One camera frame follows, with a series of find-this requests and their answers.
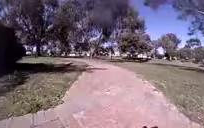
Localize red brick path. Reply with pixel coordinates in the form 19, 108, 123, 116
31, 57, 204, 128

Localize group of trees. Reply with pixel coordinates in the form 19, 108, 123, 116
0, 0, 158, 60

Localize dry grass lawn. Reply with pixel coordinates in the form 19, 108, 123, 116
0, 55, 93, 122
104, 57, 204, 128

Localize small round tree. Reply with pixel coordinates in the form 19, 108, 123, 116
156, 32, 182, 61

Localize pale concrete kerb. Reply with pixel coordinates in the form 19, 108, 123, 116
0, 108, 63, 128

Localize dark fence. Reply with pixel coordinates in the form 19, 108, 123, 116
0, 16, 28, 80

